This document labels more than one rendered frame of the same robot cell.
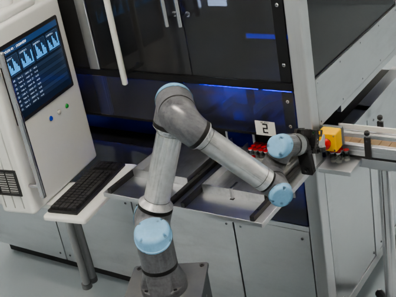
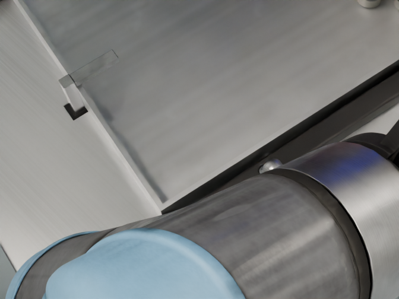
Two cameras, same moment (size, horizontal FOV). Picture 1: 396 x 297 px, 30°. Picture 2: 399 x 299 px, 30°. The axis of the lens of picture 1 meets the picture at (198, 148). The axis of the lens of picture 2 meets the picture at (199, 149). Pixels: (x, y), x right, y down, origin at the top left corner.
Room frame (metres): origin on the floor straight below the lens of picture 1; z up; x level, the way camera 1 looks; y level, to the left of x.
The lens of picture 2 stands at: (2.06, -0.31, 1.43)
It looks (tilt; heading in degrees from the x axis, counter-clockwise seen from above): 66 degrees down; 26
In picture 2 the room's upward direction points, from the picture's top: 8 degrees counter-clockwise
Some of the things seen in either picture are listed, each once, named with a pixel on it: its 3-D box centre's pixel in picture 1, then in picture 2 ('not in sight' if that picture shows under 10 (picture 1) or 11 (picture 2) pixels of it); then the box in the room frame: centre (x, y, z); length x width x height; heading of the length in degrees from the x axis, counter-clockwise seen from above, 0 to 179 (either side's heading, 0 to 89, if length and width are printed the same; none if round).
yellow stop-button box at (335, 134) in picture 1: (330, 138); not in sight; (2.39, -0.48, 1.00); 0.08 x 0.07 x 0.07; 143
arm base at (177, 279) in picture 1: (161, 274); not in sight; (1.96, 0.19, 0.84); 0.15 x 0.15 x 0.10
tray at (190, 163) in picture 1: (184, 157); not in sight; (2.65, 0.06, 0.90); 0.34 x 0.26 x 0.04; 143
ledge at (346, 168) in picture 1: (341, 163); not in sight; (2.41, -0.52, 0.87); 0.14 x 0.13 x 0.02; 143
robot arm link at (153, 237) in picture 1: (155, 243); not in sight; (1.97, 0.19, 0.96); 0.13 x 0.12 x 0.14; 3
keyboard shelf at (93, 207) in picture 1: (84, 190); not in sight; (2.72, 0.50, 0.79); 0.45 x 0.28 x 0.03; 152
